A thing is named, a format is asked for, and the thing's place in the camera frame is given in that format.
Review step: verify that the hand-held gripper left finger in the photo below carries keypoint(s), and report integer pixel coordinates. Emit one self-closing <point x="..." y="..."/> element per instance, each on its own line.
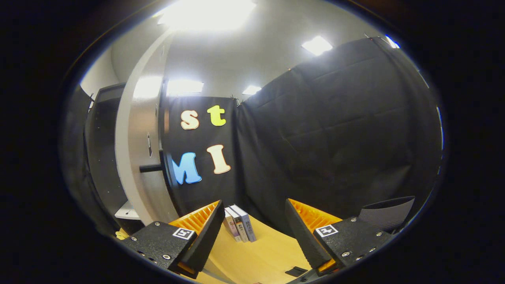
<point x="209" y="232"/>

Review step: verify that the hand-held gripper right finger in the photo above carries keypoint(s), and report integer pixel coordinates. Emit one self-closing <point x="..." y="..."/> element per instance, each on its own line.
<point x="303" y="236"/>

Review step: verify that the beige cabinet door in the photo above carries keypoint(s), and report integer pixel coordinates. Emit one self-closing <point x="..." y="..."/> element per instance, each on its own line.
<point x="134" y="118"/>

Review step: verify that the maroon book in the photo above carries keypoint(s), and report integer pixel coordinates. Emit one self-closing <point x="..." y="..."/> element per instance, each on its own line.
<point x="232" y="228"/>

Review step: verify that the white spine book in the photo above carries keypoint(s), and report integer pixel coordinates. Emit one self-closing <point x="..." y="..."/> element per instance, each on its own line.
<point x="240" y="228"/>

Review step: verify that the small black flat object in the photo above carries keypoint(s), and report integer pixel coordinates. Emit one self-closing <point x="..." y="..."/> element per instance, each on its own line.
<point x="296" y="271"/>

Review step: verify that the grey-blue book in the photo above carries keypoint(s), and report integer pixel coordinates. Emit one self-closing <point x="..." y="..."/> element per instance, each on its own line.
<point x="248" y="227"/>

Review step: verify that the yellow plush toy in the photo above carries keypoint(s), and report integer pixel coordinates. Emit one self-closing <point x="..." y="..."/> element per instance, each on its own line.
<point x="121" y="235"/>

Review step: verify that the black ribbed chair back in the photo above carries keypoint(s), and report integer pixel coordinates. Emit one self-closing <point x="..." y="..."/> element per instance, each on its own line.
<point x="388" y="213"/>

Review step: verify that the black backdrop cloth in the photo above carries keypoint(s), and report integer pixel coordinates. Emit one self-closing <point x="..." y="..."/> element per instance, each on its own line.
<point x="335" y="138"/>

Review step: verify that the ceiling light panel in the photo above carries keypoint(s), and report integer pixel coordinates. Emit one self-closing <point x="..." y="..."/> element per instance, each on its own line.
<point x="392" y="42"/>
<point x="251" y="90"/>
<point x="185" y="86"/>
<point x="317" y="45"/>

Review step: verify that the large bright ceiling light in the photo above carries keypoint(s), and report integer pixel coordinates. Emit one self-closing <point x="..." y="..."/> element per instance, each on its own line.
<point x="205" y="14"/>

